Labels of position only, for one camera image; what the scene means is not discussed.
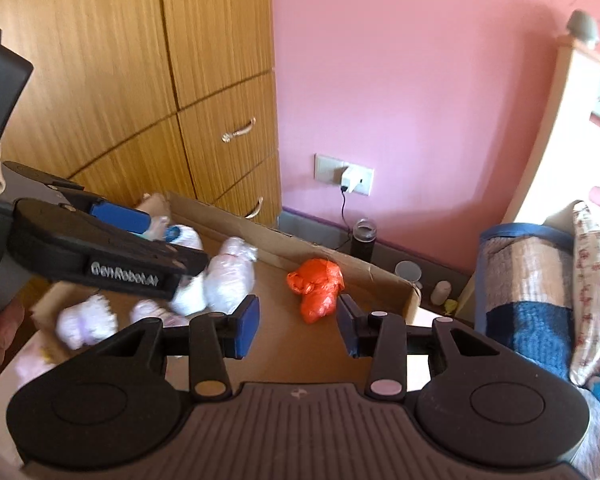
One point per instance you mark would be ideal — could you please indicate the grey bedpost cap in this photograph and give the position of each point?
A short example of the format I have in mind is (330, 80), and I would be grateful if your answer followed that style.
(582, 27)

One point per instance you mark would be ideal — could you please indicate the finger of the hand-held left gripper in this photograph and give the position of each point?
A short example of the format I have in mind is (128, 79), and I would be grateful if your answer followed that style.
(185, 260)
(122, 216)

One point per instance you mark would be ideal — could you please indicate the orange plastic bag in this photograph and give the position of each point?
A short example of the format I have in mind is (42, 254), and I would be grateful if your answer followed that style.
(317, 287)

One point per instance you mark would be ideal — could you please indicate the dark bottle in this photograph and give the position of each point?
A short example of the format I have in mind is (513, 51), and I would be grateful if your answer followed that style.
(364, 240)

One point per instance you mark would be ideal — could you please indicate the lilac white sock bundle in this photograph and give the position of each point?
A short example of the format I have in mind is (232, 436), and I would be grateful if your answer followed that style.
(155, 312)

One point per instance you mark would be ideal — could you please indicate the cardboard box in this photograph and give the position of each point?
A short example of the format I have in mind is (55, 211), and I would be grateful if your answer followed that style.
(280, 330)

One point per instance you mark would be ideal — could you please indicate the small yellow object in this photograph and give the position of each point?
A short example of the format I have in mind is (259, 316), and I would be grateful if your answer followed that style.
(450, 306)

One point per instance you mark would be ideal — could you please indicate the wooden wardrobe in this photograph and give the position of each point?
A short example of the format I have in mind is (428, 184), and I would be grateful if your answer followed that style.
(105, 60)

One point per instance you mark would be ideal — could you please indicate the small white bottle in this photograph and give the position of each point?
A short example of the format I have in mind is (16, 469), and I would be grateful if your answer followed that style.
(440, 292)

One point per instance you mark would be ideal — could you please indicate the peach sock bundle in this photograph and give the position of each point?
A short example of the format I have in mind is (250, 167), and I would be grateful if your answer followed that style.
(152, 206)

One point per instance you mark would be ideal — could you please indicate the white fluffy sock bundle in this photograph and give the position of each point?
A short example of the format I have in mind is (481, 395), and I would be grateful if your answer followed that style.
(87, 322)

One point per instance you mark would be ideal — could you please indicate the person's left hand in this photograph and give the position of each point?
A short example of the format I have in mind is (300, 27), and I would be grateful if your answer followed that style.
(0, 330)

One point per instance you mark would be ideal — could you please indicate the clear cup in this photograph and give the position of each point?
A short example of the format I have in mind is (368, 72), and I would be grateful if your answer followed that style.
(408, 271)

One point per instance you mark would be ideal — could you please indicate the clear plastic bundle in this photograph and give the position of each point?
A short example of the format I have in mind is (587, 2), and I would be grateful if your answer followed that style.
(232, 275)

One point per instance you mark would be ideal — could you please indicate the white charger plug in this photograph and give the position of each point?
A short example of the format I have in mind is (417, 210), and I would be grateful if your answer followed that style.
(352, 180)

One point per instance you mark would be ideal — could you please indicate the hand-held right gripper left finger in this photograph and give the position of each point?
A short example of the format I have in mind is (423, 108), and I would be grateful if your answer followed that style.
(250, 327)

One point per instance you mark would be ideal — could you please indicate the blue patchwork quilt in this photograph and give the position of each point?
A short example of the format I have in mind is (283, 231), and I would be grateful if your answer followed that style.
(530, 300)

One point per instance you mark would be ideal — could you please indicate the white bed headboard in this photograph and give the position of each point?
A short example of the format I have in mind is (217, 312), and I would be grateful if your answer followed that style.
(555, 135)

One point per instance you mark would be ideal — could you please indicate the white wall outlet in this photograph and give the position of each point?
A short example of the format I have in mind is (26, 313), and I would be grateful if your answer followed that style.
(327, 167)

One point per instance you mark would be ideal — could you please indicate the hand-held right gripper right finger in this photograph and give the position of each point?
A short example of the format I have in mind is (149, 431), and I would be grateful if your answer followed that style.
(347, 327)

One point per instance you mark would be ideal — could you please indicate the floral pillow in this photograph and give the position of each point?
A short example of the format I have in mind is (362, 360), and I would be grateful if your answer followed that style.
(597, 285)

